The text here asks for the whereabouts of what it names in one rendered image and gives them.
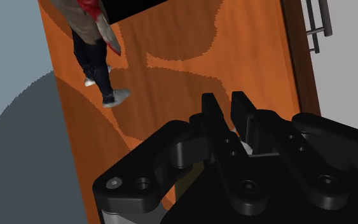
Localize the person figure in beige coat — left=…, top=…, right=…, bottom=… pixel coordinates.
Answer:
left=50, top=0, right=132, bottom=109

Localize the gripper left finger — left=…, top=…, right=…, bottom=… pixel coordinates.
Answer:
left=92, top=92, right=270, bottom=216

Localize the grey metal bar handle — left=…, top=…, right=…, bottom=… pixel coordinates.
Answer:
left=301, top=0, right=333, bottom=54

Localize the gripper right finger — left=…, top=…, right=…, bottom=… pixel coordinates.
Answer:
left=230, top=90, right=358, bottom=211

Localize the orange wooden table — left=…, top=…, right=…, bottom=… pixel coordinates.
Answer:
left=37, top=0, right=322, bottom=224

